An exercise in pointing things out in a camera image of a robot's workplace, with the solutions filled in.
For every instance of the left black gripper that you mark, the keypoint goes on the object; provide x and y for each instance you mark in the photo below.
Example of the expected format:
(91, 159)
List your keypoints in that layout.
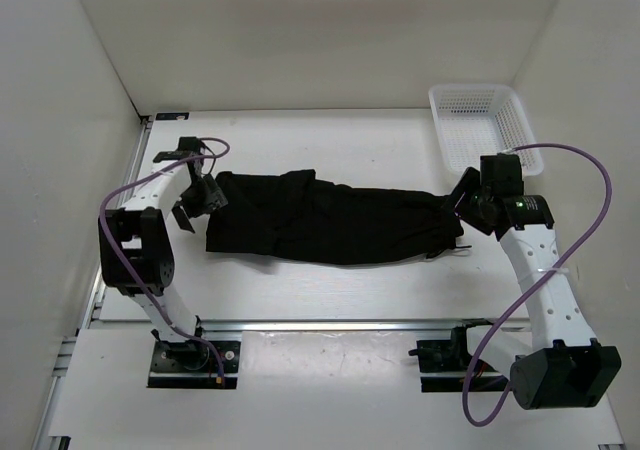
(214, 201)

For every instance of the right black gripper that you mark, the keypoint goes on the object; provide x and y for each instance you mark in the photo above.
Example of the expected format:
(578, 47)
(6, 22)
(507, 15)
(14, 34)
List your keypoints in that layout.
(467, 185)

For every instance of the black trousers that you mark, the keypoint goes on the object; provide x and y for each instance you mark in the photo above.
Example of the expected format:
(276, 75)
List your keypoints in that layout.
(296, 216)

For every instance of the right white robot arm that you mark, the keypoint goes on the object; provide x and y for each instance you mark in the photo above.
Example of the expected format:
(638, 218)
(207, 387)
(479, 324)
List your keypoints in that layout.
(542, 344)

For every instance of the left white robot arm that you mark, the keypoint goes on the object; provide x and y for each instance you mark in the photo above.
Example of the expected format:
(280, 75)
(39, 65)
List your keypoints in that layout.
(135, 250)

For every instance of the white plastic mesh basket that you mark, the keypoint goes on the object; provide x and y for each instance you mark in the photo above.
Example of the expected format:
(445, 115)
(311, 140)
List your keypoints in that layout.
(472, 120)

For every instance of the aluminium front rail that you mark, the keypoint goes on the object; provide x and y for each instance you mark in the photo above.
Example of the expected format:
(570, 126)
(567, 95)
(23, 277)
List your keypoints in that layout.
(340, 325)

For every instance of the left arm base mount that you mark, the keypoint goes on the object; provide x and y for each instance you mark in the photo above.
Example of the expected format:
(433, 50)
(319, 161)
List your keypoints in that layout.
(191, 365)

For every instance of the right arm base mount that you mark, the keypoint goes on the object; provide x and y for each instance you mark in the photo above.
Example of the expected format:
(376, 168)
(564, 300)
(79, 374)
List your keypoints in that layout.
(443, 363)

